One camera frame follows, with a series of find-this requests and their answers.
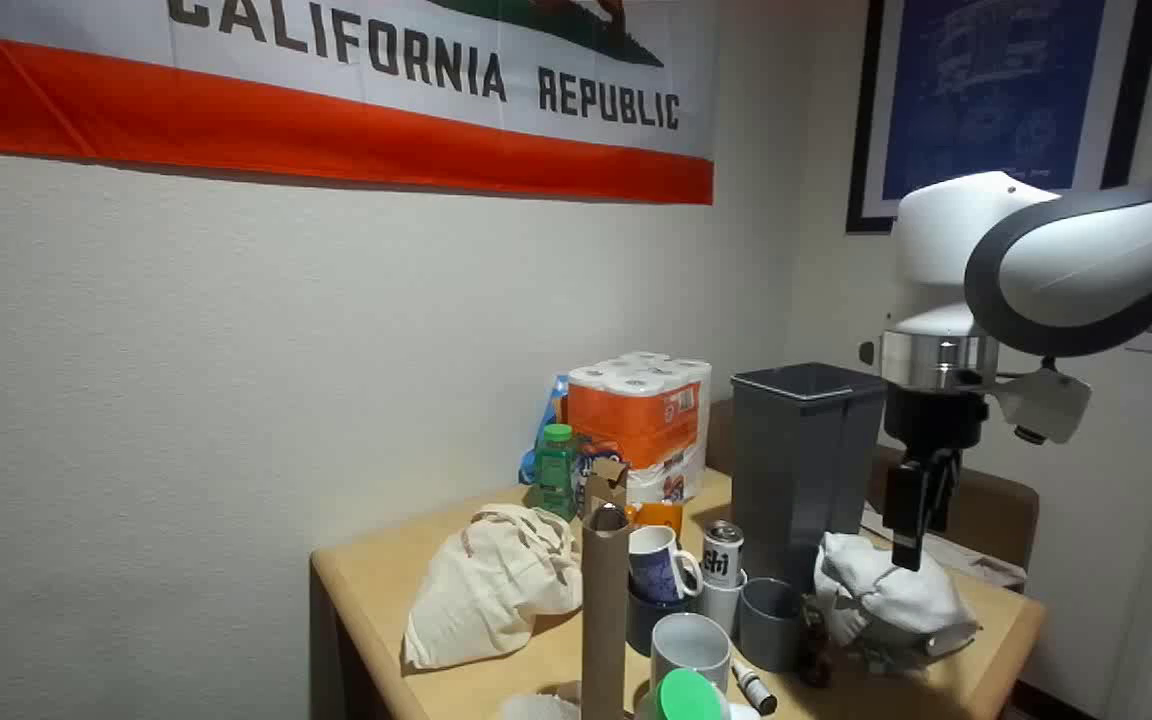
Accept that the white and blue mug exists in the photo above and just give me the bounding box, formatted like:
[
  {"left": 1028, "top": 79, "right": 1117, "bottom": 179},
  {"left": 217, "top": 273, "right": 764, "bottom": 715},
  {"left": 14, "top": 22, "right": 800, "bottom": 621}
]
[{"left": 626, "top": 521, "right": 703, "bottom": 603}]

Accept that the California Republic flag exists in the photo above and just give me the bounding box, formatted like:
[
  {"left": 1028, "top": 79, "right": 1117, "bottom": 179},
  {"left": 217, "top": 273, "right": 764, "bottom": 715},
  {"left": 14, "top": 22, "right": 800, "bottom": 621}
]
[{"left": 0, "top": 0, "right": 719, "bottom": 207}]

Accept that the orange box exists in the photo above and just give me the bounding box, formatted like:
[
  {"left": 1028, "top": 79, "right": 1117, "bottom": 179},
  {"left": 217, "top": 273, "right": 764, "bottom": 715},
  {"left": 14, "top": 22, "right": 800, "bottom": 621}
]
[{"left": 628, "top": 498, "right": 692, "bottom": 542}]

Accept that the tall grey trash bin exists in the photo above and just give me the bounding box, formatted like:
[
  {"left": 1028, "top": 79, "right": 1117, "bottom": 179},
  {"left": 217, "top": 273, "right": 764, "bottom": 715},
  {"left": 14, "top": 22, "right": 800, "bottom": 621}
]
[{"left": 730, "top": 359, "right": 891, "bottom": 591}]

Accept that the grey mug with white inside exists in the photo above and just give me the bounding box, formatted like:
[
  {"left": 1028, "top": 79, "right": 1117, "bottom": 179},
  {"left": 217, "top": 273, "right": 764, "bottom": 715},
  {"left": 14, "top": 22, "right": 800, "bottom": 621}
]
[{"left": 649, "top": 607, "right": 737, "bottom": 698}]

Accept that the white printed can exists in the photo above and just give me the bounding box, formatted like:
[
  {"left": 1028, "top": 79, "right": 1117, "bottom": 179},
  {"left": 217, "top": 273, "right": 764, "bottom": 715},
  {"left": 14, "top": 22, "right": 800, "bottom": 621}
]
[{"left": 699, "top": 518, "right": 751, "bottom": 591}]

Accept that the green plastic bottle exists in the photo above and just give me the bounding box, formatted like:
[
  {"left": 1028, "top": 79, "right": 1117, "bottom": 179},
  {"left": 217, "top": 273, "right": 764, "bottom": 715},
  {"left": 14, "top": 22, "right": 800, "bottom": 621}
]
[{"left": 529, "top": 419, "right": 584, "bottom": 521}]

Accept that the orange paper towel pack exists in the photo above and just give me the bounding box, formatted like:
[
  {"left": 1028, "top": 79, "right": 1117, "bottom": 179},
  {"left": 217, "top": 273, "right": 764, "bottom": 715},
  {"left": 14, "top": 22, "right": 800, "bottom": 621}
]
[{"left": 563, "top": 348, "right": 715, "bottom": 509}]

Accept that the white round object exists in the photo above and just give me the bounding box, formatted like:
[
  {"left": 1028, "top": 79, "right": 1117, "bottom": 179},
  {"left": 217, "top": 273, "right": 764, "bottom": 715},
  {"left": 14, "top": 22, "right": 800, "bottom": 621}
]
[{"left": 493, "top": 685, "right": 584, "bottom": 720}]

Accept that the white marker with black cap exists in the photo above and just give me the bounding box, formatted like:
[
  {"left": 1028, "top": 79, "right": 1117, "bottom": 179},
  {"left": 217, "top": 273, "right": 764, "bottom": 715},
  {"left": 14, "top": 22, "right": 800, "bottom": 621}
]
[{"left": 730, "top": 666, "right": 783, "bottom": 720}]

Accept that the grey plastic cup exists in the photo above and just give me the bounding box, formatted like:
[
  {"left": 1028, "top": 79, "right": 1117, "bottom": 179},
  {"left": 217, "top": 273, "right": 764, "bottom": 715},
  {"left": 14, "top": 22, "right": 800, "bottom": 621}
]
[{"left": 737, "top": 575, "right": 815, "bottom": 677}]

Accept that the small wooden figure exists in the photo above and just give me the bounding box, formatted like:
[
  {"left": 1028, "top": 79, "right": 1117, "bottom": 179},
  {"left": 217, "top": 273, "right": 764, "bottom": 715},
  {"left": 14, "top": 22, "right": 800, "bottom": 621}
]
[{"left": 581, "top": 448, "right": 632, "bottom": 512}]

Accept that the green round lid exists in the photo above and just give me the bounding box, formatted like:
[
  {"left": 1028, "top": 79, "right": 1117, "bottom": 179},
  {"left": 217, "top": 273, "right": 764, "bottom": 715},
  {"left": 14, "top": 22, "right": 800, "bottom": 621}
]
[{"left": 651, "top": 666, "right": 730, "bottom": 720}]

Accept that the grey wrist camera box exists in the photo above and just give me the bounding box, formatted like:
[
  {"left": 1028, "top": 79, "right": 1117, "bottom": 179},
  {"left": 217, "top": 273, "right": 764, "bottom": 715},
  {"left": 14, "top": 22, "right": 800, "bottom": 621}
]
[{"left": 996, "top": 365, "right": 1096, "bottom": 448}]

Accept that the crumpled white cloth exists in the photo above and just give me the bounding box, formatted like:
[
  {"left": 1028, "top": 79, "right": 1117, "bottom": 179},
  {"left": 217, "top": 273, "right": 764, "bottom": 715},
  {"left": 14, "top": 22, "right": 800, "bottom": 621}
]
[{"left": 807, "top": 528, "right": 983, "bottom": 667}]

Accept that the dark blue mug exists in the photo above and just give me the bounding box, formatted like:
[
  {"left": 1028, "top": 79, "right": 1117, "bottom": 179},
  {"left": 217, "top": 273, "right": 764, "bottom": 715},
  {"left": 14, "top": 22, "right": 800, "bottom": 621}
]
[{"left": 626, "top": 586, "right": 689, "bottom": 662}]

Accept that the brown cardboard tube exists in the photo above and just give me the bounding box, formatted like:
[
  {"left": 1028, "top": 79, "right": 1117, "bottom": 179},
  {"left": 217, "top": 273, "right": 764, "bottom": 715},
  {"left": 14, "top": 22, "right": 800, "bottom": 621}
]
[{"left": 581, "top": 500, "right": 636, "bottom": 720}]

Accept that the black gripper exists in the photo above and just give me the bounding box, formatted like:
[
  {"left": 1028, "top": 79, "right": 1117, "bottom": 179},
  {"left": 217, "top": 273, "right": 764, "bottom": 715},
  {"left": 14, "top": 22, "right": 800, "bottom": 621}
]
[{"left": 880, "top": 386, "right": 991, "bottom": 575}]

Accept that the black framed blue poster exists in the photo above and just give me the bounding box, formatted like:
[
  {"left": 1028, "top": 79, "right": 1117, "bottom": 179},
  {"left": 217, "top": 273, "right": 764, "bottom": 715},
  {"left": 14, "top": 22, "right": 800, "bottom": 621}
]
[{"left": 846, "top": 0, "right": 1152, "bottom": 238}]

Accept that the small white cup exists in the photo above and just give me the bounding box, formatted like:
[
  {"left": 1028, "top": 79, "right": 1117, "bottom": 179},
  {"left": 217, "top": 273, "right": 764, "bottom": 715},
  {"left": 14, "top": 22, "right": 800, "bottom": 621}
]
[{"left": 695, "top": 573, "right": 751, "bottom": 639}]

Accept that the brown chair backrest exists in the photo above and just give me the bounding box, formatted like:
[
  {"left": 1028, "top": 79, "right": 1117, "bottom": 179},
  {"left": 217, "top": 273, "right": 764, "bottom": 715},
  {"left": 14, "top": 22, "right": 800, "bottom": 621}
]
[{"left": 864, "top": 440, "right": 1045, "bottom": 575}]

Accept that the beige canvas bag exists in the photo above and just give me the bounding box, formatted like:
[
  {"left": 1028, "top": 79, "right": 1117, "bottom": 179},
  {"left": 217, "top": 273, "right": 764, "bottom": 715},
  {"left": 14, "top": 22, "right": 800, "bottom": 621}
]
[{"left": 400, "top": 500, "right": 589, "bottom": 677}]

